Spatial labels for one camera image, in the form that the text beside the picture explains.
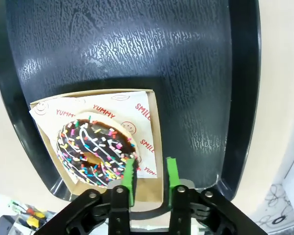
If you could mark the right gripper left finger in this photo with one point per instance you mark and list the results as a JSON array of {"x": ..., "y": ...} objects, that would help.
[{"x": 128, "y": 181}]

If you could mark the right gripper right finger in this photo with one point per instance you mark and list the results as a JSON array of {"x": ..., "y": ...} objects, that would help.
[{"x": 172, "y": 176}]

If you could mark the chocolate donut with white stripes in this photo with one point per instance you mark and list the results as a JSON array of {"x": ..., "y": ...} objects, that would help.
[{"x": 93, "y": 147}]

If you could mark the brown cardboard box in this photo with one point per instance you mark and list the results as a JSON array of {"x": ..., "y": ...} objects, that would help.
[{"x": 159, "y": 127}]

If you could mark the white printed paper liner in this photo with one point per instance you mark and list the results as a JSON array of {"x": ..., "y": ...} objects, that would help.
[{"x": 137, "y": 110}]

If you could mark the large black textured tray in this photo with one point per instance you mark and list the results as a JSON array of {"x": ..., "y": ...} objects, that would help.
[{"x": 137, "y": 61}]

